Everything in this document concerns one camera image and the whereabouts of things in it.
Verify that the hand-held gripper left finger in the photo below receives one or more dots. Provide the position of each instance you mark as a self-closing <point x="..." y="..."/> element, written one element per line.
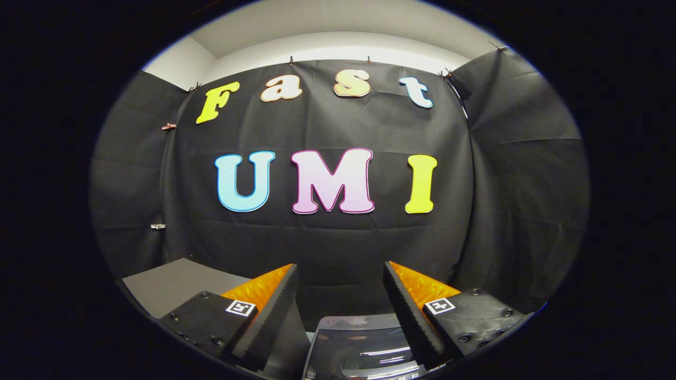
<point x="274" y="322"/>

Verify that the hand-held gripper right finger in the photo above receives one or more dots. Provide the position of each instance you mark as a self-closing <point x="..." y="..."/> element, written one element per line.
<point x="404" y="316"/>

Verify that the black backdrop cloth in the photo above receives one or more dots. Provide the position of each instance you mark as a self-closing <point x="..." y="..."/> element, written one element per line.
<point x="327" y="248"/>

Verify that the grey table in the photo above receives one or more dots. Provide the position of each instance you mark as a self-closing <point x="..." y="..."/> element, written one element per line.
<point x="174" y="285"/>

